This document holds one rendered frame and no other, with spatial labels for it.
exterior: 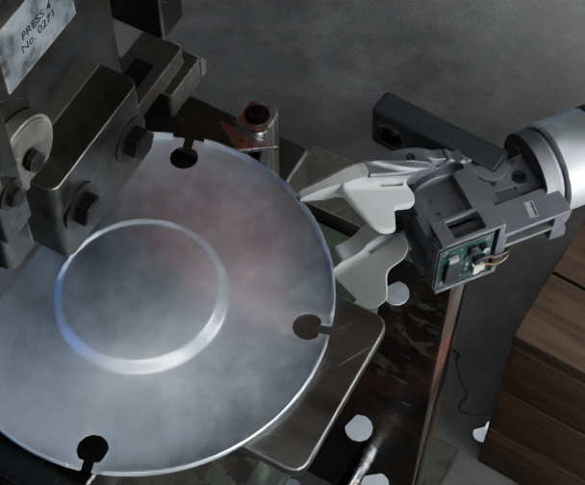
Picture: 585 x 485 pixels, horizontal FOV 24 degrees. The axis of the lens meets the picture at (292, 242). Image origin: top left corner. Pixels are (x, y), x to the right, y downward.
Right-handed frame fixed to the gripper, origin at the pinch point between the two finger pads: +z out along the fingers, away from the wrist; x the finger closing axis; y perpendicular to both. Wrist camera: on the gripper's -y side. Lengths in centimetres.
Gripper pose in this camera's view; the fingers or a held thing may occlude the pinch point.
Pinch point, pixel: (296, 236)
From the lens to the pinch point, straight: 107.2
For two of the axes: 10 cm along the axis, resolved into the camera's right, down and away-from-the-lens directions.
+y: 4.0, 7.9, -4.7
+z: -9.2, 3.4, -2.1
